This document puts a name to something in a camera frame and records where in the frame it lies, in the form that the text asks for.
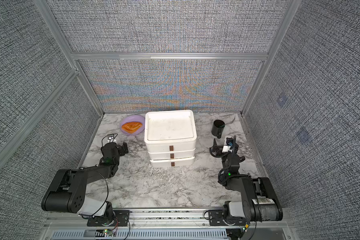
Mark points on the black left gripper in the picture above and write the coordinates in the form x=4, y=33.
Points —
x=120, y=148

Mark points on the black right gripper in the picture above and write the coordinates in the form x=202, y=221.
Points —
x=232, y=147

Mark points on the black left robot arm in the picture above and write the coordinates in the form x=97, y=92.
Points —
x=67, y=191

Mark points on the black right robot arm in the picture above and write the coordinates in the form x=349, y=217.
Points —
x=259, y=202

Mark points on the white three-drawer storage unit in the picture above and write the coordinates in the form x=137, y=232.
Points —
x=170, y=138

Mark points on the black cup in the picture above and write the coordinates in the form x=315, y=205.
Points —
x=217, y=128

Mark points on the orange pastry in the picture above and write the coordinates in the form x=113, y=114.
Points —
x=131, y=127

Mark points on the purple plastic plate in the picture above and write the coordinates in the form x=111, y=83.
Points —
x=133, y=118

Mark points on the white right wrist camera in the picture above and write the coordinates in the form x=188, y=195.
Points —
x=226, y=149

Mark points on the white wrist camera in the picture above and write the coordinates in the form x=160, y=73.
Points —
x=226, y=149
x=111, y=138

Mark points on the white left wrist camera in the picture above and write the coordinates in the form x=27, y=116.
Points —
x=111, y=138

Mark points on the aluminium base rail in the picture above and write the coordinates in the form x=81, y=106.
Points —
x=168, y=224

